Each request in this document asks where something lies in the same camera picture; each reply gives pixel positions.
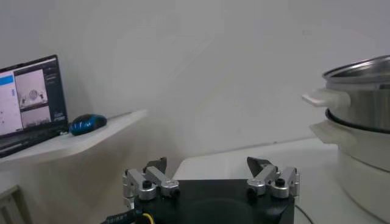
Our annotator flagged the black laptop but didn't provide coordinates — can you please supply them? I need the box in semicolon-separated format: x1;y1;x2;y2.
0;54;69;159

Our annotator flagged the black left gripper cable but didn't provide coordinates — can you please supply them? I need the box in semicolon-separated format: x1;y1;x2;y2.
102;209;155;224

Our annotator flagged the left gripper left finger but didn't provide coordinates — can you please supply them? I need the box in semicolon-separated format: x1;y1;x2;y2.
122;156;181;201

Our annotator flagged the white electric cooker pot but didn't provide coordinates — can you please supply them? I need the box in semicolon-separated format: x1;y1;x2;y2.
309;120;390;224

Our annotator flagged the stainless steel steamer basket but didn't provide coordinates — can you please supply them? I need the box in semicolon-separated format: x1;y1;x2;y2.
302;55;390;133

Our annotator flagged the white side table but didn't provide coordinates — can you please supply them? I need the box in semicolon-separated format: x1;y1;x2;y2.
0;108;147;224

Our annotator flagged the blue computer mouse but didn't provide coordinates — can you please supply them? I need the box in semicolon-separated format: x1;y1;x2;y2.
69;114;108;136

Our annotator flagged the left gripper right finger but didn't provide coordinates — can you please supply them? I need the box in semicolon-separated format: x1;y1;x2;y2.
246;156;301;200

